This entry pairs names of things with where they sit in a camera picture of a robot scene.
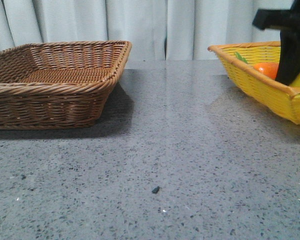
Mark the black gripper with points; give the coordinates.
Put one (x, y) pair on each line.
(287, 21)

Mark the small black debris piece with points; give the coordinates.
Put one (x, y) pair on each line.
(156, 190)

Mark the brown wicker basket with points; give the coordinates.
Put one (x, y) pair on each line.
(58, 85)

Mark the white curtain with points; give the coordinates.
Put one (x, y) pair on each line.
(157, 29)

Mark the orange toy carrot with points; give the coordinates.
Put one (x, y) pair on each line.
(266, 69)

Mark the yellow woven basket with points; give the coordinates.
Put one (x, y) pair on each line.
(279, 98)

